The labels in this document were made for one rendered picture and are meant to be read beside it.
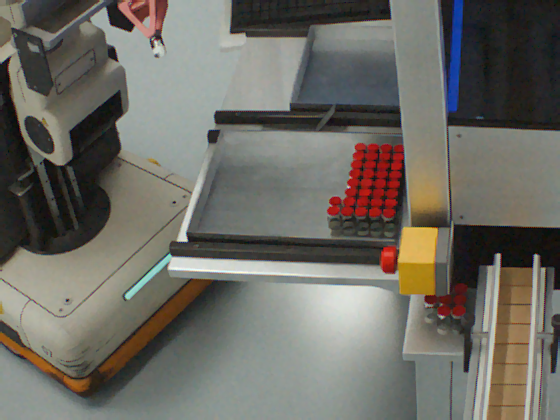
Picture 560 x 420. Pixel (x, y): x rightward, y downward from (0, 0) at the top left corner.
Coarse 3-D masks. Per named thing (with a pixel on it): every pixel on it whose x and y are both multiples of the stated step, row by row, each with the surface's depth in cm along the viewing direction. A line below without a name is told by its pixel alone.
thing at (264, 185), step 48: (240, 144) 207; (288, 144) 205; (336, 144) 203; (240, 192) 198; (288, 192) 197; (336, 192) 195; (192, 240) 189; (240, 240) 187; (288, 240) 185; (336, 240) 183; (384, 240) 181
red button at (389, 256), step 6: (390, 246) 166; (384, 252) 165; (390, 252) 165; (396, 252) 167; (384, 258) 165; (390, 258) 165; (396, 258) 166; (384, 264) 165; (390, 264) 165; (384, 270) 166; (390, 270) 165
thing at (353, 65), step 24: (312, 48) 227; (336, 48) 226; (360, 48) 225; (384, 48) 224; (312, 72) 221; (336, 72) 220; (360, 72) 219; (384, 72) 219; (312, 96) 215; (336, 96) 215; (360, 96) 214; (384, 96) 213
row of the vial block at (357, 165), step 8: (360, 144) 197; (360, 152) 195; (360, 160) 194; (352, 168) 193; (360, 168) 193; (352, 176) 191; (360, 176) 192; (352, 184) 190; (360, 184) 192; (352, 192) 188; (344, 200) 187; (352, 200) 187; (344, 208) 186; (352, 208) 186; (344, 216) 185; (352, 216) 185; (344, 224) 186; (352, 224) 186; (344, 232) 187; (352, 232) 187
